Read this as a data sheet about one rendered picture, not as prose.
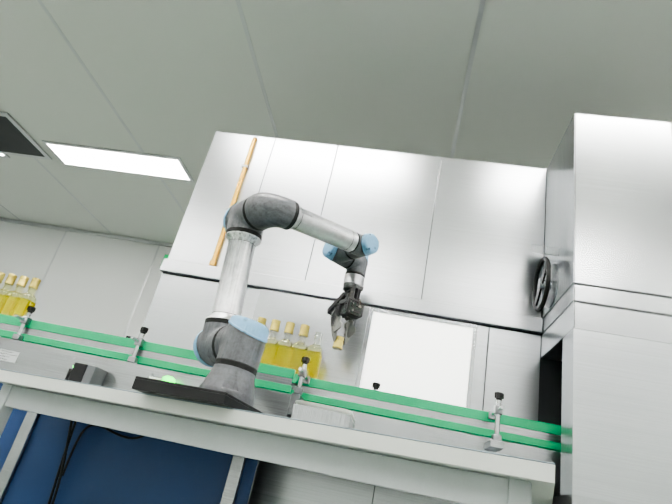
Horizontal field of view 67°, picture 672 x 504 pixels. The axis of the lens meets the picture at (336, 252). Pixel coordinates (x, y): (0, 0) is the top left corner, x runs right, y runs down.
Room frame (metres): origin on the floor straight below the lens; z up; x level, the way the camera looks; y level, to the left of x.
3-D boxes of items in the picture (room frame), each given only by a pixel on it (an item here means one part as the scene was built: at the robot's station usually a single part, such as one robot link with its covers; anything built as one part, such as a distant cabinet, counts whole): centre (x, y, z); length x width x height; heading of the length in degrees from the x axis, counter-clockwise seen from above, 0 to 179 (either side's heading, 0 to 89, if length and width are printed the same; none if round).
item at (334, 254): (1.70, -0.02, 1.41); 0.11 x 0.11 x 0.08; 36
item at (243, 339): (1.40, 0.20, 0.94); 0.13 x 0.12 x 0.14; 36
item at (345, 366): (1.99, -0.17, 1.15); 0.90 x 0.03 x 0.34; 80
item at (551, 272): (1.75, -0.81, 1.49); 0.21 x 0.05 x 0.21; 170
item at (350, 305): (1.77, -0.09, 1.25); 0.09 x 0.08 x 0.12; 25
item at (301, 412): (1.66, -0.08, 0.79); 0.27 x 0.17 x 0.08; 170
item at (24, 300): (2.09, 1.19, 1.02); 0.06 x 0.06 x 0.28; 80
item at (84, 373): (1.81, 0.73, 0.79); 0.08 x 0.08 x 0.08; 80
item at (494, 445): (1.64, -0.61, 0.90); 0.17 x 0.05 x 0.23; 170
